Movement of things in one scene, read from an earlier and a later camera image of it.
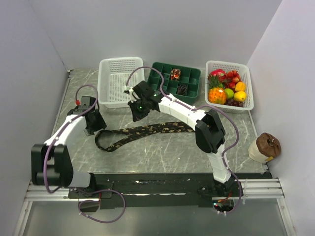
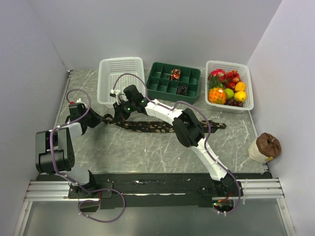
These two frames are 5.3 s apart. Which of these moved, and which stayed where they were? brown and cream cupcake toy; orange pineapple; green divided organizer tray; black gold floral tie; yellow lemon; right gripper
Moved: right gripper; black gold floral tie
Stayed: yellow lemon; orange pineapple; brown and cream cupcake toy; green divided organizer tray
